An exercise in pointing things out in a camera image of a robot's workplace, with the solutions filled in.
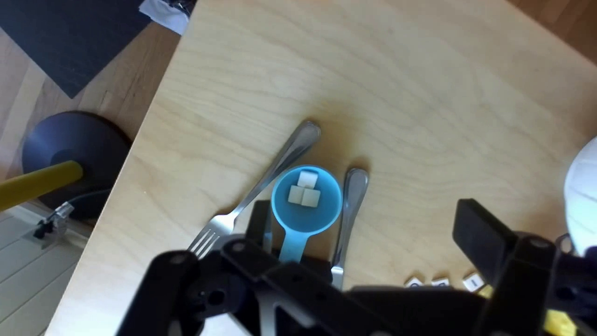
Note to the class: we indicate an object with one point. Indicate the silver fork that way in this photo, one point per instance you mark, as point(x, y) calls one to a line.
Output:
point(280, 163)

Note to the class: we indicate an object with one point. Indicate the white letter tile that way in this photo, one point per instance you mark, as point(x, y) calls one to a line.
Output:
point(440, 282)
point(474, 282)
point(413, 282)

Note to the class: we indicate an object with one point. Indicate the yellow block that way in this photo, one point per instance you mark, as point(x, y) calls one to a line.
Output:
point(562, 324)

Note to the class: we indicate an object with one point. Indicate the white round object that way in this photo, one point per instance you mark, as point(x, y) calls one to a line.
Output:
point(583, 196)

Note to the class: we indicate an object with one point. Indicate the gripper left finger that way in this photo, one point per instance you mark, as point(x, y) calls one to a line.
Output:
point(289, 284)

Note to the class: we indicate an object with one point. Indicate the blue plastic measuring scoop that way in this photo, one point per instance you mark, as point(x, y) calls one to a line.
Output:
point(308, 219)

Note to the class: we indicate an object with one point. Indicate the black mat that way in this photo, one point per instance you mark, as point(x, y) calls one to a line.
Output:
point(65, 37)

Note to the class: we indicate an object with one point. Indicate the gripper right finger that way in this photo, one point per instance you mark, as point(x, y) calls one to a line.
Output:
point(517, 280)

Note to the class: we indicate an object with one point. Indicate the floor lamp with yellow pole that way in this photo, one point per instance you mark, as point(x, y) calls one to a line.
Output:
point(79, 140)

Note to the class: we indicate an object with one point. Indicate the silver cutlery piece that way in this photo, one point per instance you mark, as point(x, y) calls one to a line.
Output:
point(352, 200)

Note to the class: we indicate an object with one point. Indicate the white cube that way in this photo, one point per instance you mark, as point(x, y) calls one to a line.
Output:
point(311, 198)
point(295, 195)
point(308, 179)

